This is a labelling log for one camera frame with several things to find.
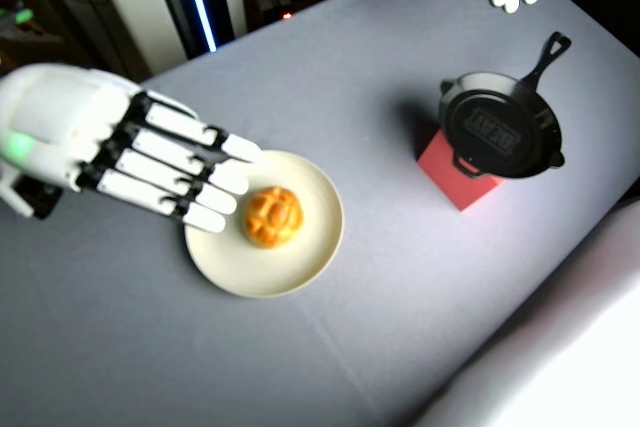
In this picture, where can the black cast iron pan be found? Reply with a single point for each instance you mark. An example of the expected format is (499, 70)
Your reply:
(500, 132)

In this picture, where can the red box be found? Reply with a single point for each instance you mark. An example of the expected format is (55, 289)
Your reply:
(450, 179)

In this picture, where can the golden bread roll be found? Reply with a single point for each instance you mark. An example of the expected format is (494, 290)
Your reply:
(274, 217)

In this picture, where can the cream round plate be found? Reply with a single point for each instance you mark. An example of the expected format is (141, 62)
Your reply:
(300, 267)

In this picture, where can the white cabinet panel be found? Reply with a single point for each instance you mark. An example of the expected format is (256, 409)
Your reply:
(130, 2)

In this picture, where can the blue light strip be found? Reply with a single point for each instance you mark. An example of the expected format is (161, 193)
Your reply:
(199, 2)

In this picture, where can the grey table cloth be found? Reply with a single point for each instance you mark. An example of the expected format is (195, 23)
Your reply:
(350, 347)

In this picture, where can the white backdrop board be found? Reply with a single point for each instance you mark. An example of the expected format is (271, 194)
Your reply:
(575, 347)

